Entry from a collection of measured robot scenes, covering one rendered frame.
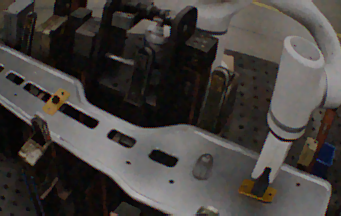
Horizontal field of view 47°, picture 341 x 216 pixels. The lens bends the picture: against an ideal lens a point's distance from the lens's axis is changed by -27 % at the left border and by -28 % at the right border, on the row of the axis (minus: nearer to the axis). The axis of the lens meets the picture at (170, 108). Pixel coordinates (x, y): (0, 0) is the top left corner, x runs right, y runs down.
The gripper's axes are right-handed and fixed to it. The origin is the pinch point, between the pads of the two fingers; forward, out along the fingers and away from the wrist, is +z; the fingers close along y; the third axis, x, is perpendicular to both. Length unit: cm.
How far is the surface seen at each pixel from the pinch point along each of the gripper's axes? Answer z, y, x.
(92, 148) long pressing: 3.0, 6.0, -32.2
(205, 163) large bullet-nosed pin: -1.1, 1.2, -12.3
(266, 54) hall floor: 103, -201, -35
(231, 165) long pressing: 3.0, -4.5, -8.4
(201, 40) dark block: -9.0, -21.0, -24.2
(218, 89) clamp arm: -4.3, -14.2, -17.1
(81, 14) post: -7, -20, -55
